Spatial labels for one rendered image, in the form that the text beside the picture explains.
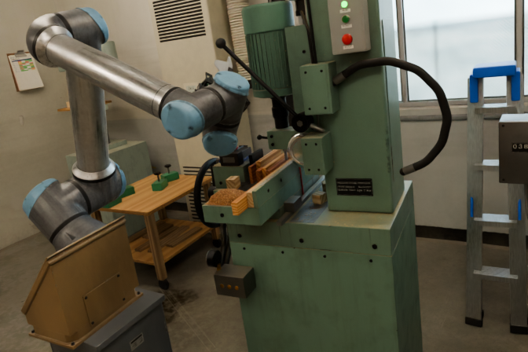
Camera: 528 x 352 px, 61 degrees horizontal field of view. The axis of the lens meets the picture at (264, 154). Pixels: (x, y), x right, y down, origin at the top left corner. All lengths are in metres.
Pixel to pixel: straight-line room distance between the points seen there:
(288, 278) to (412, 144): 1.57
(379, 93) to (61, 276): 1.11
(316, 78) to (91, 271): 0.94
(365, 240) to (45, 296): 1.00
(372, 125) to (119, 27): 3.03
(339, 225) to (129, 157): 2.62
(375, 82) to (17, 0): 3.64
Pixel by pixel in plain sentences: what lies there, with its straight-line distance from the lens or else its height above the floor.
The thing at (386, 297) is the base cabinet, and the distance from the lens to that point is 1.52.
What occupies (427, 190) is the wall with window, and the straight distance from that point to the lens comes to 3.01.
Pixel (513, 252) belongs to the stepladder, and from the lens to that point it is 2.25.
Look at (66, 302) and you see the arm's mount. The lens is 1.57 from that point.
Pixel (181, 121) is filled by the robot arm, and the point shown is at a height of 1.25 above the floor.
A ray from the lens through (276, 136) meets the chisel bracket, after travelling 1.62.
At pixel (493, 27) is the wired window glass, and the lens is 2.84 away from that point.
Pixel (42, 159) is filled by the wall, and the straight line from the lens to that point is 4.50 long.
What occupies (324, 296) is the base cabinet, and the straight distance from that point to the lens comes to 1.59.
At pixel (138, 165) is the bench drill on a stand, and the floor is 0.53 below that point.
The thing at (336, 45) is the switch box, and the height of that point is 1.34.
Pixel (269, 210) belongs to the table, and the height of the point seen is 0.86.
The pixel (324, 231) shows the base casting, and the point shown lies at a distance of 1.47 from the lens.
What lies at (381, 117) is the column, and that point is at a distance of 1.41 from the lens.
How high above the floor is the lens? 1.39
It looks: 14 degrees down
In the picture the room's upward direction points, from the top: 8 degrees counter-clockwise
